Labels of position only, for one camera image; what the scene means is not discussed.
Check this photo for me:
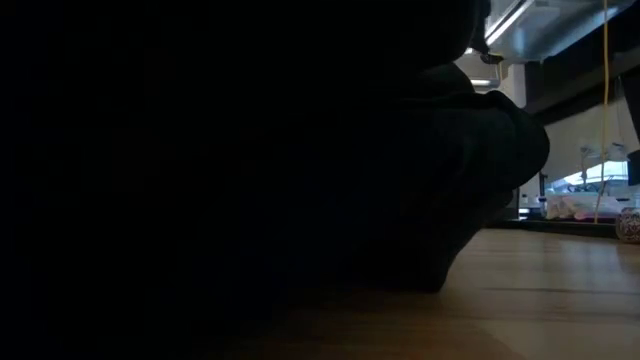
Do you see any black table edge rail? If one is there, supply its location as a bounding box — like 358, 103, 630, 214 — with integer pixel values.
487, 218, 619, 240

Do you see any yellow hanging cable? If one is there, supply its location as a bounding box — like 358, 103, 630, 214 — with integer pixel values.
593, 0, 611, 225

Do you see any patterned round ball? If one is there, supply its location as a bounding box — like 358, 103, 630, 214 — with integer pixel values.
614, 206, 640, 245

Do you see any white cloth pile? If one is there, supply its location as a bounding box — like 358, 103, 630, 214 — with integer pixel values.
545, 193, 627, 222

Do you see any large dark clothing pile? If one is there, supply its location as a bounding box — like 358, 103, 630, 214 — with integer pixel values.
0, 0, 551, 360

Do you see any silver ceiling duct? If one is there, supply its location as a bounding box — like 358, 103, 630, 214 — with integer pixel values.
483, 0, 637, 65

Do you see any black overhead frame beam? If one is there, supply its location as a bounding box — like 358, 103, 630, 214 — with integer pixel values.
524, 4, 640, 126

